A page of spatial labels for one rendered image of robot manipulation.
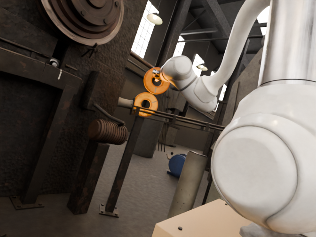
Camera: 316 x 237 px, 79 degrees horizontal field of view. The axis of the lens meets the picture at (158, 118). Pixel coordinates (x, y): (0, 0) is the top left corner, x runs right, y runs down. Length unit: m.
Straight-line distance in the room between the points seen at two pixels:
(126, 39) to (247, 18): 0.98
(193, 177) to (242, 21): 0.77
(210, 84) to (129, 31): 0.91
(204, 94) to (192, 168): 0.45
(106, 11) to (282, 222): 1.13
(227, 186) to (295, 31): 0.26
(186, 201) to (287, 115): 0.90
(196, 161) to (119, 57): 0.90
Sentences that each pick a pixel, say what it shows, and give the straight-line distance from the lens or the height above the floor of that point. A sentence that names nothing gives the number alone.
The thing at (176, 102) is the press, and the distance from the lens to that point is 8.85.
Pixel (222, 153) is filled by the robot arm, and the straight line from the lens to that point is 0.28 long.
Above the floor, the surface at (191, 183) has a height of 0.36.
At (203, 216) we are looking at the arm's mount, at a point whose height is 0.42.
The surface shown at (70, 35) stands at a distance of 1.16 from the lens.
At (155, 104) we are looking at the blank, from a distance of 1.25.
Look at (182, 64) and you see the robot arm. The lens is 0.78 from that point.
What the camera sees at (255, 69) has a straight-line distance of 3.55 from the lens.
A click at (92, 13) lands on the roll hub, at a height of 1.03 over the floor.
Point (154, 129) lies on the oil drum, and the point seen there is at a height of 0.55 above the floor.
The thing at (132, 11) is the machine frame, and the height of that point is 1.33.
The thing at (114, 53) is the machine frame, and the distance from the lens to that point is 1.47.
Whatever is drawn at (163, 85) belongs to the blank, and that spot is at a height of 0.84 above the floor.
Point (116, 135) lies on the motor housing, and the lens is 1.16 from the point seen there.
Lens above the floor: 0.58
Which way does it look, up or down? 3 degrees up
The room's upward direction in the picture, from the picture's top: 18 degrees clockwise
